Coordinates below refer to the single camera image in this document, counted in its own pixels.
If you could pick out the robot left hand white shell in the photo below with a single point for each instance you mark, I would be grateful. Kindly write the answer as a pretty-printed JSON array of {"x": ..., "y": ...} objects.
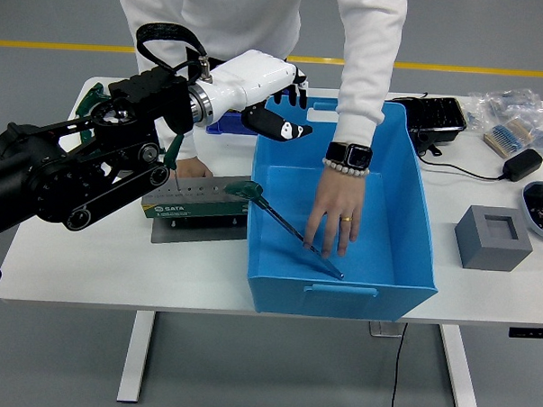
[{"x": 250, "y": 78}]

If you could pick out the person's right hand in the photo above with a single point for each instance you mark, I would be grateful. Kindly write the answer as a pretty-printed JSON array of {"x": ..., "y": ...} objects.
[{"x": 192, "y": 168}]

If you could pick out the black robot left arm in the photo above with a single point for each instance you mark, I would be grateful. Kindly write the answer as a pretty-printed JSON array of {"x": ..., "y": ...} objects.
[{"x": 75, "y": 168}]

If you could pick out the black power adapter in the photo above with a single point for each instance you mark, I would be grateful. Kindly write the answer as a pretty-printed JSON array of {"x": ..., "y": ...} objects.
[{"x": 522, "y": 165}]

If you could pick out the pale blue bowl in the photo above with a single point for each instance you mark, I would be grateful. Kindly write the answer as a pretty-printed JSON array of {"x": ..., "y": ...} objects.
[{"x": 530, "y": 219}]

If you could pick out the grey metal floor plate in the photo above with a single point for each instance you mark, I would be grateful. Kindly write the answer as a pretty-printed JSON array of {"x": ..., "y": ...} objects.
[{"x": 383, "y": 330}]

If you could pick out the black plastic tray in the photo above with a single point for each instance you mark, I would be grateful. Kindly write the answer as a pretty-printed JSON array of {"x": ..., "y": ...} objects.
[{"x": 433, "y": 116}]

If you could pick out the grey block with recess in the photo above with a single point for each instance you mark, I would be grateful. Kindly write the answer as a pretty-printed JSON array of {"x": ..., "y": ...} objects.
[{"x": 490, "y": 244}]

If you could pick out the person's right forearm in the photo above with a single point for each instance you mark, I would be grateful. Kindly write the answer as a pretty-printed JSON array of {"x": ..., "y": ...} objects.
[{"x": 186, "y": 145}]

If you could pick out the small dark blue bin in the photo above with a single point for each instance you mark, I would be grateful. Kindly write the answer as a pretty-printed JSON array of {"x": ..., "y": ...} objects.
[{"x": 227, "y": 125}]

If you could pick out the white table leg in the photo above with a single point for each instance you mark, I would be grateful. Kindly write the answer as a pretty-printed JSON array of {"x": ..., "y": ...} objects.
[
  {"x": 136, "y": 355},
  {"x": 460, "y": 369}
]

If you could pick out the clear plastic parts bag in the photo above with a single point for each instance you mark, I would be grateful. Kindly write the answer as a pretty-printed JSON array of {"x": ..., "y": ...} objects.
[
  {"x": 476, "y": 111},
  {"x": 514, "y": 103},
  {"x": 542, "y": 136}
]

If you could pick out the person's left hand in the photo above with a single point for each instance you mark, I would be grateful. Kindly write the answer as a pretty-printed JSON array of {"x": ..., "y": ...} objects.
[{"x": 339, "y": 197}]

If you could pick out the person's left forearm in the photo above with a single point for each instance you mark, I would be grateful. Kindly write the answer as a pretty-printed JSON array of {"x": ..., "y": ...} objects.
[{"x": 359, "y": 112}]

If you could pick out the black wrist watch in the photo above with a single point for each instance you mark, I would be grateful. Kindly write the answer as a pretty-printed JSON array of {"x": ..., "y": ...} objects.
[{"x": 357, "y": 155}]

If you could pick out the metal hex key stand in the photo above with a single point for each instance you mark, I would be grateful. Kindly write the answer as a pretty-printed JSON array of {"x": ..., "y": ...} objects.
[{"x": 185, "y": 209}]

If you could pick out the resistor tape bundle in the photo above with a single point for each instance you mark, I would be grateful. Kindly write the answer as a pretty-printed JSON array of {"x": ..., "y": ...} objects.
[{"x": 509, "y": 137}]

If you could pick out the black table control panel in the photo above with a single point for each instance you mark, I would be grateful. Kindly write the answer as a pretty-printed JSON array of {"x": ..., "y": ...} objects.
[{"x": 531, "y": 333}]

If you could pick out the large light blue box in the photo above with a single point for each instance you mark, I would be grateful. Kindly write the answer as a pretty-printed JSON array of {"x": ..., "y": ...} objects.
[{"x": 388, "y": 217}]

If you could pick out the person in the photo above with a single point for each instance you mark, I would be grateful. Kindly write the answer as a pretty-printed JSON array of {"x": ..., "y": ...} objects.
[{"x": 243, "y": 17}]

